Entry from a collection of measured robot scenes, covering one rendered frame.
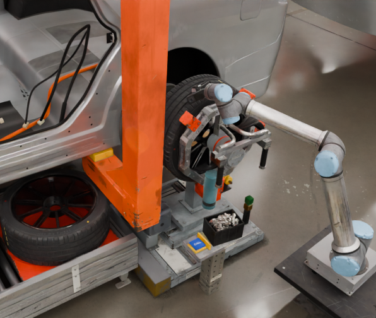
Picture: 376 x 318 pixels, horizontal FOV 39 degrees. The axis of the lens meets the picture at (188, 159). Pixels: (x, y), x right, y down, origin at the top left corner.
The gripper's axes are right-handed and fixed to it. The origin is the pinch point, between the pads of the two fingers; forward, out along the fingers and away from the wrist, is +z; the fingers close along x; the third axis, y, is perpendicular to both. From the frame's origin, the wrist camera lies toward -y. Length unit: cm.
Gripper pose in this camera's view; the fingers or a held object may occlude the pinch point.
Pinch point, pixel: (192, 92)
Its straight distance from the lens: 304.8
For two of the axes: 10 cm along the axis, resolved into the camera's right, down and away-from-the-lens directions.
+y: 7.8, -5.7, 2.5
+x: -4.8, -8.0, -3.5
